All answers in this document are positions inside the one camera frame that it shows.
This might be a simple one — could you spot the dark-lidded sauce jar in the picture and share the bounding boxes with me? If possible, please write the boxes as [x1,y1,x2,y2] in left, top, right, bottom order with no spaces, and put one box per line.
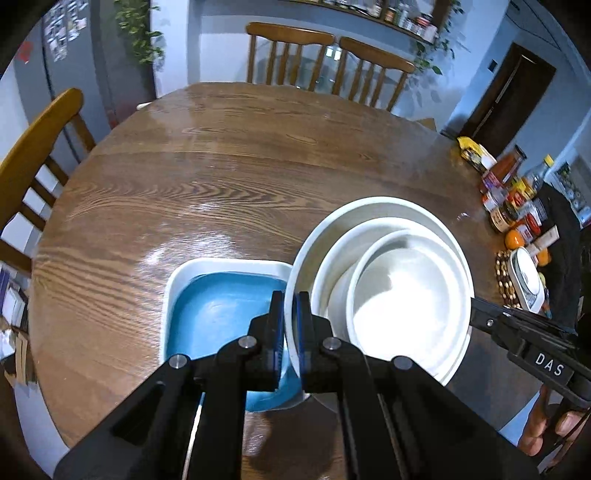
[489,203,518,234]

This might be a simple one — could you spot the blue patterned square plate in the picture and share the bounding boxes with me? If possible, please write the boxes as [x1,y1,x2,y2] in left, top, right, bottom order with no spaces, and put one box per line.
[510,247,546,311]
[159,258,296,370]

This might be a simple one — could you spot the wooden wall shelf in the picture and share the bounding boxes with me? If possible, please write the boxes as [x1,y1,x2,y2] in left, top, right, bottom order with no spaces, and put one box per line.
[295,0,439,45]

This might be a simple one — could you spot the medium white bowl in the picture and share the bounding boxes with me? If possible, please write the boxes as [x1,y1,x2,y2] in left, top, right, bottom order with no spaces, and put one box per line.
[310,218,469,370]

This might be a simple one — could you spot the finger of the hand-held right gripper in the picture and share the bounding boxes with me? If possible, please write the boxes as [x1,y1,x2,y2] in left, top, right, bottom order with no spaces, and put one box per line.
[470,298,578,342]

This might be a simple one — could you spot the large white bowl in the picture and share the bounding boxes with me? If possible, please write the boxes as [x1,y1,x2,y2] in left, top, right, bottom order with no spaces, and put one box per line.
[284,196,475,387]

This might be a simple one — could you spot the pile of boxes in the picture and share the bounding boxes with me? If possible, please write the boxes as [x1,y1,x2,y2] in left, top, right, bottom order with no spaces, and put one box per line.
[0,268,38,388]

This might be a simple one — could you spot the red-lidded jar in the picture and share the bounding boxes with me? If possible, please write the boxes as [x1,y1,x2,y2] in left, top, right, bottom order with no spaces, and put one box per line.
[517,215,543,243]

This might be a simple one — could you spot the small white ribbed bowl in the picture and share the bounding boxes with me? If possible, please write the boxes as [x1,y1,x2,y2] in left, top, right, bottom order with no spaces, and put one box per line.
[346,229,472,374]

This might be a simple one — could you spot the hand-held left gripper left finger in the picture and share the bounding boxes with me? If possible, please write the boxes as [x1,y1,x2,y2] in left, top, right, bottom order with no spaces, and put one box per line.
[53,291,288,480]

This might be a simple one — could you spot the dark wooden door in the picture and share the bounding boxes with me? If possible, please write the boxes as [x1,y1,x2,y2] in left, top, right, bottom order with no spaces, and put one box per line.
[462,43,557,158]

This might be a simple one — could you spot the grey refrigerator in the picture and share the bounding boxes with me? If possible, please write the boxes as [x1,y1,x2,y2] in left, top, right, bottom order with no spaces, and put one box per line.
[0,0,155,153]

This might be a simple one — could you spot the row of jars and bottles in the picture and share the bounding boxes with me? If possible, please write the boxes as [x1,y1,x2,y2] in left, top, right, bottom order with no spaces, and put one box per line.
[318,0,437,40]

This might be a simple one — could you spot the white bowl with print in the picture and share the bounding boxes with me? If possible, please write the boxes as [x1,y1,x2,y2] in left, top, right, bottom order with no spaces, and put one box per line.
[516,251,542,301]

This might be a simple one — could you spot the trailing green plant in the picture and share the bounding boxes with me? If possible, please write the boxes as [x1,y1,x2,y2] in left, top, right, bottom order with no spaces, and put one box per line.
[113,0,164,65]

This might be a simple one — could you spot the wooden chair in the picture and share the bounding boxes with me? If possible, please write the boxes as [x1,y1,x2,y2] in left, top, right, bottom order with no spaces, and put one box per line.
[333,37,416,112]
[246,22,337,90]
[0,88,97,273]

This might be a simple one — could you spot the person's right hand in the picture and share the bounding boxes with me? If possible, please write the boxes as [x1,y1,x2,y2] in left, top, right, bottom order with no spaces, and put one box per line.
[517,387,591,457]

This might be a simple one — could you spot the yellow-capped clear bottle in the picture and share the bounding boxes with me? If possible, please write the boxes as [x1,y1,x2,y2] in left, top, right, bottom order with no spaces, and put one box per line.
[512,154,555,204]

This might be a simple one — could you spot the plain blue square plate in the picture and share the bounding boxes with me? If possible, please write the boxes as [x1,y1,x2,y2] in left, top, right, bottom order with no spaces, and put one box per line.
[171,272,305,413]

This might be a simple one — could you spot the cluster of fridge magnets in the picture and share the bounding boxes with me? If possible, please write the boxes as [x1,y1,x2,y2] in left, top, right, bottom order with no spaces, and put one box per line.
[41,0,88,63]

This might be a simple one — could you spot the small-leaved hanging plant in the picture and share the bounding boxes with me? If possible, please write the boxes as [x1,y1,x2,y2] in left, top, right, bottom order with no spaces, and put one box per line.
[413,0,465,77]

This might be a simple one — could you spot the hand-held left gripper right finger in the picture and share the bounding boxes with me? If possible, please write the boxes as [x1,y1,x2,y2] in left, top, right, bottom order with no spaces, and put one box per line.
[295,291,541,480]

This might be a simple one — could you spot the yellow snack packet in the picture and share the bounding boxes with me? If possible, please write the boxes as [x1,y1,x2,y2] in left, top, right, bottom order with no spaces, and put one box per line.
[457,136,497,174]

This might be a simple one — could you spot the red sauce bottle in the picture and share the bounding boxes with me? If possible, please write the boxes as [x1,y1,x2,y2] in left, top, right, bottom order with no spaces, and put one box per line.
[482,145,528,195]

